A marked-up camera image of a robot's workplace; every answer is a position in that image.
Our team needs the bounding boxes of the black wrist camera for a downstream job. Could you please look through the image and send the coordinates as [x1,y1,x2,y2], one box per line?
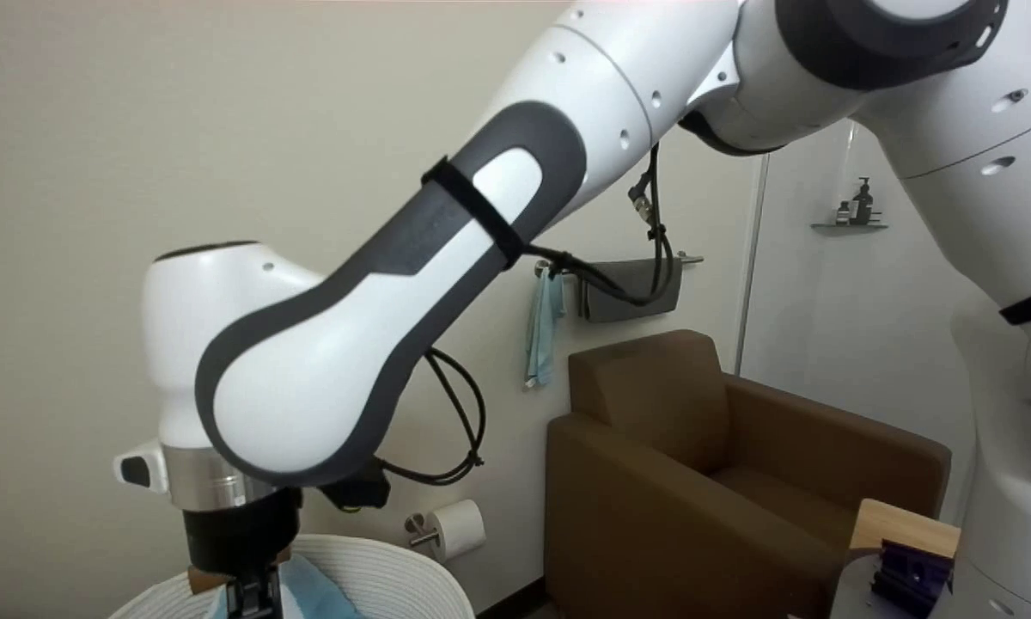
[321,461,395,511]

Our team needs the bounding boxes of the chrome toilet paper holder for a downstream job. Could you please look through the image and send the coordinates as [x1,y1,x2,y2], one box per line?
[401,509,449,561]

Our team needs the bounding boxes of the brown armchair sofa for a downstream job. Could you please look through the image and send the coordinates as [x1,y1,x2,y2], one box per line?
[543,326,954,619]

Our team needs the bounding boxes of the light wooden block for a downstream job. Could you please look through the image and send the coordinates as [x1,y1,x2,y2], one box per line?
[850,495,963,564]

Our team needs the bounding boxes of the white woven basket leather handles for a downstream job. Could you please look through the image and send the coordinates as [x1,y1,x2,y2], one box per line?
[108,530,479,619]

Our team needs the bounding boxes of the dark purple object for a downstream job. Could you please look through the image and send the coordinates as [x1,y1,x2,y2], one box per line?
[871,540,954,619]

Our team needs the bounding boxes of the shower shelf with bottles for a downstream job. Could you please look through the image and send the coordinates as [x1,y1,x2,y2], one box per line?
[808,173,891,236]

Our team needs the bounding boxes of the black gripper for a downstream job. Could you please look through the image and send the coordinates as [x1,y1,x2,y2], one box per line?
[181,484,305,619]

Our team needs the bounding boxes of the white shower partition frame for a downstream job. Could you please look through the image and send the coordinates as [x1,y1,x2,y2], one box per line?
[732,117,887,383]

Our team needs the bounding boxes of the white toilet paper roll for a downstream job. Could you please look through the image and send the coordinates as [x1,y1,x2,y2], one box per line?
[428,495,493,564]

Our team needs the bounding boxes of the blue white striped towel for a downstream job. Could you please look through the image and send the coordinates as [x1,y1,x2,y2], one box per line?
[280,555,371,619]

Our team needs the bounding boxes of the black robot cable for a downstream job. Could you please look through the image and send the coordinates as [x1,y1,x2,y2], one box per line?
[376,149,679,491]

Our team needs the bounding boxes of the chrome towel rail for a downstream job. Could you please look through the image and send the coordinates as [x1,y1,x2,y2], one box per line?
[529,251,705,281]

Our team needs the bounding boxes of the light blue hanging cloth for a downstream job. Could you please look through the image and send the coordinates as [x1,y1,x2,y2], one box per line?
[522,267,573,392]

